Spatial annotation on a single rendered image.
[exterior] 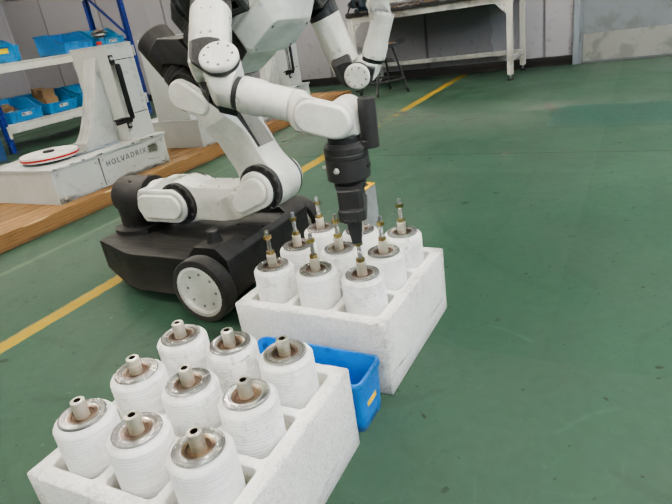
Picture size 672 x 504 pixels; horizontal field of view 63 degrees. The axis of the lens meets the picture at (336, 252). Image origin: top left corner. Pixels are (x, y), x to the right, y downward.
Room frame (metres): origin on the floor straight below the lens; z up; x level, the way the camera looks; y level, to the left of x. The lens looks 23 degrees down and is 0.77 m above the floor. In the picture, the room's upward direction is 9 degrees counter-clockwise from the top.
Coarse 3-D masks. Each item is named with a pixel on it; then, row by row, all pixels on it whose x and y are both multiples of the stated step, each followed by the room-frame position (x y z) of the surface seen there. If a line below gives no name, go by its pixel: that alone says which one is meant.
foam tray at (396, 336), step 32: (256, 288) 1.24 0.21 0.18; (416, 288) 1.13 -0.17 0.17; (256, 320) 1.15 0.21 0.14; (288, 320) 1.10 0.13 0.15; (320, 320) 1.05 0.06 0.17; (352, 320) 1.01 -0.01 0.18; (384, 320) 0.99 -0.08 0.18; (416, 320) 1.12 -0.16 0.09; (384, 352) 0.98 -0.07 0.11; (416, 352) 1.10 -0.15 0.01; (384, 384) 0.98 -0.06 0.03
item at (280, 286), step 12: (288, 264) 1.19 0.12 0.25; (264, 276) 1.16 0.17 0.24; (276, 276) 1.15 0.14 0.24; (288, 276) 1.17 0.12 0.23; (264, 288) 1.16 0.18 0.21; (276, 288) 1.15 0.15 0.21; (288, 288) 1.16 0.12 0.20; (264, 300) 1.17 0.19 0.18; (276, 300) 1.16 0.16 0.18; (288, 300) 1.16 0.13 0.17
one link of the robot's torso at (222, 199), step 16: (192, 176) 1.81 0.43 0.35; (256, 176) 1.54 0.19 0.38; (192, 192) 1.72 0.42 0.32; (208, 192) 1.69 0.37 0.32; (224, 192) 1.66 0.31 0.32; (240, 192) 1.57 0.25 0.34; (256, 192) 1.54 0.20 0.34; (272, 192) 1.53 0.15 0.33; (192, 208) 1.71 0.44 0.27; (208, 208) 1.70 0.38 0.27; (224, 208) 1.65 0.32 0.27; (240, 208) 1.57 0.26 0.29; (256, 208) 1.55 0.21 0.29
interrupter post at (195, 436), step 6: (198, 426) 0.62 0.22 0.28; (186, 432) 0.61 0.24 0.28; (192, 432) 0.61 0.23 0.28; (198, 432) 0.61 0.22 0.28; (192, 438) 0.60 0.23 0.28; (198, 438) 0.60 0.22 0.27; (204, 438) 0.61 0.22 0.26; (192, 444) 0.60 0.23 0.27; (198, 444) 0.60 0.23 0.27; (204, 444) 0.61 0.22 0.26; (192, 450) 0.60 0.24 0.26; (198, 450) 0.60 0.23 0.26
